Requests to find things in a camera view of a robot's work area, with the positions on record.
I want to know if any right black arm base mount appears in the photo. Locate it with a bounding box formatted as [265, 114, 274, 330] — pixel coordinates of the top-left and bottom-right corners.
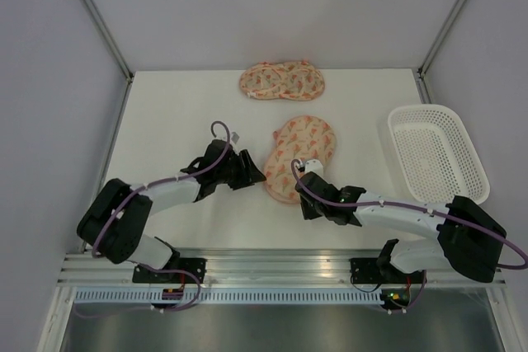
[349, 239, 423, 286]

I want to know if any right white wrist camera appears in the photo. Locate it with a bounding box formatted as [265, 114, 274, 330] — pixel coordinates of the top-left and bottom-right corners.
[297, 159, 324, 177]

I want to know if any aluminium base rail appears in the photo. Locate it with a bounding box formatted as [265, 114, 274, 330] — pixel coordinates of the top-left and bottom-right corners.
[57, 246, 507, 286]

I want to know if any aluminium frame post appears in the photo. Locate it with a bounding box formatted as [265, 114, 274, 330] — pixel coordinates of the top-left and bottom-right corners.
[79, 0, 134, 82]
[417, 0, 469, 79]

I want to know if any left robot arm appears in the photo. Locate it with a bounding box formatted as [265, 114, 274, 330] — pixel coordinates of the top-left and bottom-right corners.
[76, 139, 266, 283]

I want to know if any white perforated plastic basket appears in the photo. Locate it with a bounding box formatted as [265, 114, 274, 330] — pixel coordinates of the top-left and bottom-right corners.
[378, 104, 490, 204]

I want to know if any floral mesh laundry bag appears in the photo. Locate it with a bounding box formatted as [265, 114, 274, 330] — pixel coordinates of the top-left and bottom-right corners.
[263, 115, 337, 204]
[238, 60, 326, 101]

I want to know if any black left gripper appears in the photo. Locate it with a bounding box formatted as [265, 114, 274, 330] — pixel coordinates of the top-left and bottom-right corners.
[216, 149, 266, 190]

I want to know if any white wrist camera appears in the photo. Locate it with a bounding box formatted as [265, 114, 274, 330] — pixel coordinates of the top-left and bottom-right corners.
[297, 159, 324, 177]
[219, 132, 239, 148]

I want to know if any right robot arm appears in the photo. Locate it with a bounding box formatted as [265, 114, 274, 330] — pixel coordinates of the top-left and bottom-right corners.
[295, 172, 507, 283]

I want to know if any left aluminium frame post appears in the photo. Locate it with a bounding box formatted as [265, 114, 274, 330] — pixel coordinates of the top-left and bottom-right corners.
[79, 0, 134, 82]

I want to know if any white slotted cable duct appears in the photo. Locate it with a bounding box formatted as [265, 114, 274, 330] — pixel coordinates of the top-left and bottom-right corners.
[74, 287, 382, 305]

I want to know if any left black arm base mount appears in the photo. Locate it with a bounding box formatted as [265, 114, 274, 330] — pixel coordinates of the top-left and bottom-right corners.
[132, 250, 207, 284]

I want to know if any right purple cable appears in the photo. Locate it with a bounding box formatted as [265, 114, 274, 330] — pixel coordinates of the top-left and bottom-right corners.
[290, 157, 528, 270]

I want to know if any right aluminium frame post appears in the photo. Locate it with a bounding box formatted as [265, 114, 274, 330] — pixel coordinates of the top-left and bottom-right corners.
[417, 0, 469, 79]

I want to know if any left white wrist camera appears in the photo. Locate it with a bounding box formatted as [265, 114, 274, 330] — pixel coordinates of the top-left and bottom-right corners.
[219, 132, 239, 148]

